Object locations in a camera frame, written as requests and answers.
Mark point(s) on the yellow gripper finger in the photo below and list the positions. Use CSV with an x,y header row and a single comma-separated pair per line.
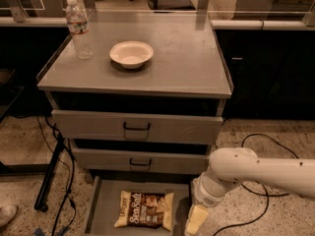
x,y
196,217

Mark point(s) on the clear plastic water bottle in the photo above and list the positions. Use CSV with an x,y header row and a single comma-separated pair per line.
x,y
79,29

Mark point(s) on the grey middle drawer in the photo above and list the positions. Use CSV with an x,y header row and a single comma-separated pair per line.
x,y
141,156

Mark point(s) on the black table leg frame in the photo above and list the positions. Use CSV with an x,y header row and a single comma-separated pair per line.
x,y
32,169

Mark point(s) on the white shoe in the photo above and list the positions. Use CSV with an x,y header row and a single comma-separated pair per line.
x,y
7,213

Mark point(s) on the grey top drawer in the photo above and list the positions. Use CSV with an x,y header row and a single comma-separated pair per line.
x,y
114,126

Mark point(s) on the grey drawer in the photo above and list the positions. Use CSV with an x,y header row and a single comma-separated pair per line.
x,y
141,156
114,126
103,209

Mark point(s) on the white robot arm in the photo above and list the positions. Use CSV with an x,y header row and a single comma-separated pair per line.
x,y
229,167

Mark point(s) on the white paper bowl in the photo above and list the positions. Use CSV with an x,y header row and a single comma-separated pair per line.
x,y
131,54

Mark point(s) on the grey drawer cabinet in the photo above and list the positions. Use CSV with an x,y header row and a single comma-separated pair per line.
x,y
186,75

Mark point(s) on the grey bottom drawer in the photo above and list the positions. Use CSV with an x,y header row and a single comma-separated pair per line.
x,y
103,209

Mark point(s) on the brown sea salt chip bag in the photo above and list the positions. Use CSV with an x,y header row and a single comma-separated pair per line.
x,y
150,210

